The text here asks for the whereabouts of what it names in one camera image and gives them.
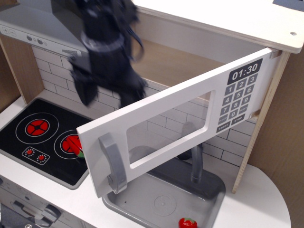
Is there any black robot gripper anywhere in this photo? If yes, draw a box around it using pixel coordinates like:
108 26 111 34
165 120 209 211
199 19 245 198
68 40 146 108

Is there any grey microwave door handle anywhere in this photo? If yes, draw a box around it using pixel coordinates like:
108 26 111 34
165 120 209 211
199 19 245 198
98 133 128 194

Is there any white toy microwave door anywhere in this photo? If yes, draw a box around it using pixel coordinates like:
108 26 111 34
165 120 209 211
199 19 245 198
77 48 276 197

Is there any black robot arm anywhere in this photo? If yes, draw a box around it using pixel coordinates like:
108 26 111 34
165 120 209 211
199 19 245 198
69 0 146 107

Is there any white wooden microwave cabinet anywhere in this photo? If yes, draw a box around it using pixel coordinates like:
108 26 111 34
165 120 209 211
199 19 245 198
134 0 304 193

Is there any red toy chili pepper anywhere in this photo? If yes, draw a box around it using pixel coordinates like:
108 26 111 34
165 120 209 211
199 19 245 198
66 135 85 159

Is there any black toy stove top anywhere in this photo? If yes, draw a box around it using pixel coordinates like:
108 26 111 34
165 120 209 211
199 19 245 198
0 98 90 190

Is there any dark grey toy faucet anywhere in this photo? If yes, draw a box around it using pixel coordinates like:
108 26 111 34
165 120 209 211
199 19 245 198
177 122 203 184

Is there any grey toy range hood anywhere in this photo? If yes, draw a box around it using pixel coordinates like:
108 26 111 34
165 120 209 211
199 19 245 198
0 0 88 57

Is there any grey toy sink basin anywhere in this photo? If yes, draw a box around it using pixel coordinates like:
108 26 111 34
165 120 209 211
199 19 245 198
103 158 226 228

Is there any red toy strawberry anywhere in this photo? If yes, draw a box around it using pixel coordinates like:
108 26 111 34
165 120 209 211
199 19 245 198
178 218 198 228

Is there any grey toy oven handle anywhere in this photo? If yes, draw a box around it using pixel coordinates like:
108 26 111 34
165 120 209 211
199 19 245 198
10 201 61 228

